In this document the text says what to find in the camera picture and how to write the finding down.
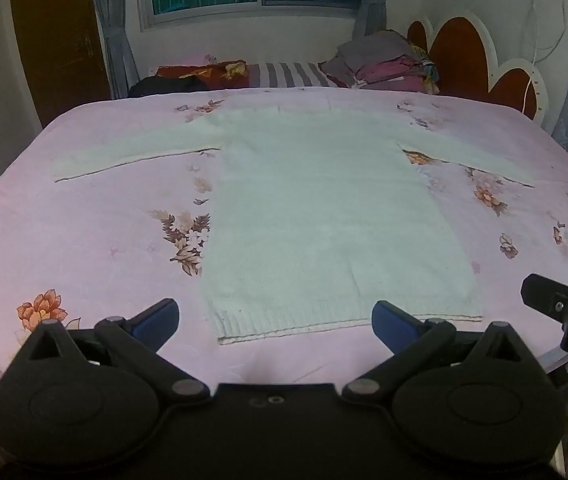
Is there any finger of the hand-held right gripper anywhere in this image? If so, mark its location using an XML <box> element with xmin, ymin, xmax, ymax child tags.
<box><xmin>520</xmin><ymin>273</ymin><xmax>568</xmax><ymax>319</ymax></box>

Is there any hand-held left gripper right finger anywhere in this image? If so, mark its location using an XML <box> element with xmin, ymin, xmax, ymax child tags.
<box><xmin>342</xmin><ymin>300</ymin><xmax>539</xmax><ymax>406</ymax></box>

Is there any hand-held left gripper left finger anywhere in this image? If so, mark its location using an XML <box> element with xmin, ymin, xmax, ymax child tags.
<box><xmin>24</xmin><ymin>298</ymin><xmax>211</xmax><ymax>406</ymax></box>

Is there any white knit sweater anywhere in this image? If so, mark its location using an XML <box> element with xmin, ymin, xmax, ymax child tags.
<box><xmin>52</xmin><ymin>104</ymin><xmax>535</xmax><ymax>346</ymax></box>

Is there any stack of folded clothes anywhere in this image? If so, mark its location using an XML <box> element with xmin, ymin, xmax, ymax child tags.
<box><xmin>320</xmin><ymin>29</ymin><xmax>440</xmax><ymax>95</ymax></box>

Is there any pink floral bed sheet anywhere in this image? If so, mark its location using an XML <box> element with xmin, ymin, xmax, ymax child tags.
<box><xmin>0</xmin><ymin>87</ymin><xmax>568</xmax><ymax>398</ymax></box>

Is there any black cloth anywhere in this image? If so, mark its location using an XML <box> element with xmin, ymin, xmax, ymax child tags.
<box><xmin>129</xmin><ymin>75</ymin><xmax>199</xmax><ymax>98</ymax></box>

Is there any red floral blanket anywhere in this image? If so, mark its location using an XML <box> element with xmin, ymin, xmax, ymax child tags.
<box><xmin>156</xmin><ymin>60</ymin><xmax>251</xmax><ymax>92</ymax></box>

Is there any brown and white headboard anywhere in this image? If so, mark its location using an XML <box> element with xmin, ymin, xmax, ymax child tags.
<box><xmin>407</xmin><ymin>10</ymin><xmax>548</xmax><ymax>132</ymax></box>

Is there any pink cloth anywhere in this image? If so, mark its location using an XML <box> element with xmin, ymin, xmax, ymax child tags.
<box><xmin>178</xmin><ymin>51</ymin><xmax>217</xmax><ymax>67</ymax></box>

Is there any grey striped pillow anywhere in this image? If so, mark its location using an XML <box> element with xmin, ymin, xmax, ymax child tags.
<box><xmin>248</xmin><ymin>61</ymin><xmax>339</xmax><ymax>90</ymax></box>

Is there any brown wooden door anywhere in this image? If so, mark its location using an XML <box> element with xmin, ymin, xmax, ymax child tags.
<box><xmin>8</xmin><ymin>0</ymin><xmax>113</xmax><ymax>130</ymax></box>

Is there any white cable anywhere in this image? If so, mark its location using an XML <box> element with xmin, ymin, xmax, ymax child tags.
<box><xmin>522</xmin><ymin>0</ymin><xmax>568</xmax><ymax>117</ymax></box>

